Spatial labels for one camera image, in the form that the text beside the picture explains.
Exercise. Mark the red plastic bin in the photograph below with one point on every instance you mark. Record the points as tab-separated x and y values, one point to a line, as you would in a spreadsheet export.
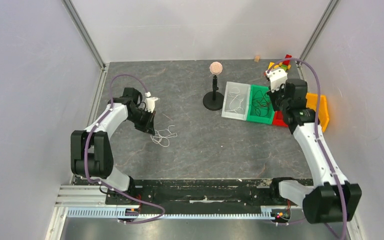
278	120

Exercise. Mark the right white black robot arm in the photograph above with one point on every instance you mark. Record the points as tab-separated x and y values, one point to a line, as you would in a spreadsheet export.
332	198

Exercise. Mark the green plastic bin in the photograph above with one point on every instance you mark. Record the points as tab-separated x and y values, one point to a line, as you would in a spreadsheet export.
260	108

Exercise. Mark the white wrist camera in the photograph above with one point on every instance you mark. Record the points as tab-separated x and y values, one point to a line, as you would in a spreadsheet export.
150	102
276	77

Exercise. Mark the white plastic bin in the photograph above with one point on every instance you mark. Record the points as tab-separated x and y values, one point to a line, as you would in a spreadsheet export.
236	101

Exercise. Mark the black stand with pink ball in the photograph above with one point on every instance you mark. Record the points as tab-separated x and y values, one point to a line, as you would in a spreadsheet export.
214	100

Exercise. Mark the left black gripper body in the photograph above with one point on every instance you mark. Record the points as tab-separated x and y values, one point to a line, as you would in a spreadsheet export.
142	119

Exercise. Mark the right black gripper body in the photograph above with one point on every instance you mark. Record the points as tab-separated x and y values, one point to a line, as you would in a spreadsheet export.
275	98

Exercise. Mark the small wooden cube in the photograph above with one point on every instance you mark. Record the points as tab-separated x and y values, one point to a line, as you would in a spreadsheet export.
257	58

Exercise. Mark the orange plastic bin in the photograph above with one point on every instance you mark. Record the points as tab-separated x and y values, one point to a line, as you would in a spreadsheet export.
323	113

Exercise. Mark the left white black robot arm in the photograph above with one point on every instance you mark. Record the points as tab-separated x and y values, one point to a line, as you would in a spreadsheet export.
91	154

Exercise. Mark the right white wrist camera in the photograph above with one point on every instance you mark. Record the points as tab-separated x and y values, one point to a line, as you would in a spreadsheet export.
276	77

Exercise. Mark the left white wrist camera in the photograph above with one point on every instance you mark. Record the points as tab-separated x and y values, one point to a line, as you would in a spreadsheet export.
150	102

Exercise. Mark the pile of coloured toy blocks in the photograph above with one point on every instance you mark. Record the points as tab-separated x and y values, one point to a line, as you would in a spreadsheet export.
285	65

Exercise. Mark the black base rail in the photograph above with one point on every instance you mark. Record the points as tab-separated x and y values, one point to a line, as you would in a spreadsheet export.
204	198

